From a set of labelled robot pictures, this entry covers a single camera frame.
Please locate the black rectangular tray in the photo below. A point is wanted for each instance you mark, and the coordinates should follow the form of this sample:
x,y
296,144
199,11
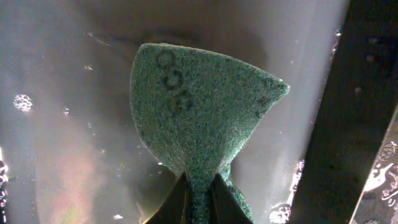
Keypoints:
x,y
69,142

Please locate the black round tray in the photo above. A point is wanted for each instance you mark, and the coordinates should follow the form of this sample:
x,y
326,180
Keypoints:
x,y
378,200

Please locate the green and yellow sponge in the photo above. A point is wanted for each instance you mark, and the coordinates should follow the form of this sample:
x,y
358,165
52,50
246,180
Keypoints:
x,y
194,111

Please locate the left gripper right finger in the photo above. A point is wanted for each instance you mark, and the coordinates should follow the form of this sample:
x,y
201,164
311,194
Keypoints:
x,y
224,207

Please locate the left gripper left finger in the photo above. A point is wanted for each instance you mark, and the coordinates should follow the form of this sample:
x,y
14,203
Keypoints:
x,y
176,207

